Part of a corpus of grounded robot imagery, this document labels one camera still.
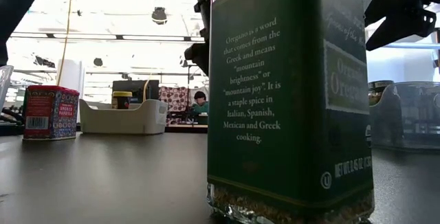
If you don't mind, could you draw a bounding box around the long yellow power cord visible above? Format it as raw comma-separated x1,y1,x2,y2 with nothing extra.
56,0,75,87

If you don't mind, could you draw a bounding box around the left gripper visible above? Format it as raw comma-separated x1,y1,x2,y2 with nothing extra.
184,0,211,77

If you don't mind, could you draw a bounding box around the white pillar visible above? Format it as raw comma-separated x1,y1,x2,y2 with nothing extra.
56,58,86,125

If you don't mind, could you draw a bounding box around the red white patterned cloth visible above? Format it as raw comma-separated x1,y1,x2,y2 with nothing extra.
158,85,189,126

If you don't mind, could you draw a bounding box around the person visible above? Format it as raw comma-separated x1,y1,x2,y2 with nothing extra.
187,90,210,126

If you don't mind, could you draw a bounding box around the smoky translucent plastic bin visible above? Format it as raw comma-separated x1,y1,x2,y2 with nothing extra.
368,80,440,151

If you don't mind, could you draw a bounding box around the yellow-lid dark spice jar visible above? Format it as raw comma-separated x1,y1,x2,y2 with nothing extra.
111,90,133,111

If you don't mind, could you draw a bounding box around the ceiling light strip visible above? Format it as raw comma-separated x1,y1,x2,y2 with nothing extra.
9,31,206,43

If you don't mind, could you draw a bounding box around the white plastic bin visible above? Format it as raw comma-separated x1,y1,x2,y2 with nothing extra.
78,98,169,135

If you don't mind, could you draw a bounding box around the black monitor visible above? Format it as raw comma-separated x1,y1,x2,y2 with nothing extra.
111,78,161,105

